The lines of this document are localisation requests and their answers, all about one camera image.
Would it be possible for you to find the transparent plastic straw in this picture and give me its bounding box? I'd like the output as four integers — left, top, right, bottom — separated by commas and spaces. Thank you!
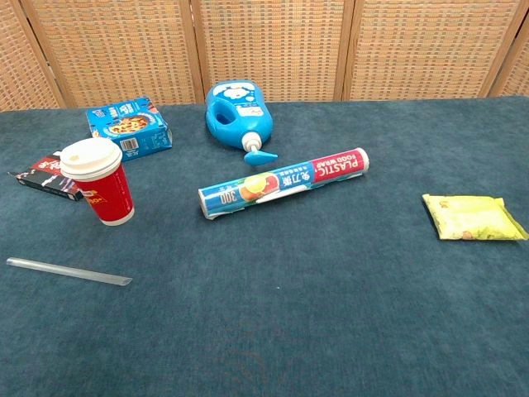
6, 256, 133, 287

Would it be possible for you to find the red paper cup white lid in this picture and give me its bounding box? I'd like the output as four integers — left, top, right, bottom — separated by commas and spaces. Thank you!
59, 136, 136, 227

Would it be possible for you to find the plastic food wrap box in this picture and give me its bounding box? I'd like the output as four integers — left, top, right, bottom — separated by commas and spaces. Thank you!
198, 146, 370, 222

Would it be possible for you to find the blue pump bottle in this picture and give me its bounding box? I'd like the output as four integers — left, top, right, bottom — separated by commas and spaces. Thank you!
205, 79, 279, 167

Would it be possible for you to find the blue table cloth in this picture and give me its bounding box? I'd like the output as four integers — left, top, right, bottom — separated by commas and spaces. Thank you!
0, 95, 529, 397

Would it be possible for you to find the blue snack box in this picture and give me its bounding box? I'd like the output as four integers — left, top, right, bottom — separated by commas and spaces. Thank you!
85, 96, 174, 163

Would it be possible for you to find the woven folding screen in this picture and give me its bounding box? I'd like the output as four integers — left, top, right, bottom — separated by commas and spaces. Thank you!
0, 0, 529, 112

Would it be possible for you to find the yellow snack packet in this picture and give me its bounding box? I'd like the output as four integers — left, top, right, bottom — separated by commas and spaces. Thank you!
422, 193, 529, 242

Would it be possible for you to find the black and red flat box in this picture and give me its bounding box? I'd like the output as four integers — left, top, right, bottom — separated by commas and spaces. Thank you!
7, 151, 85, 203

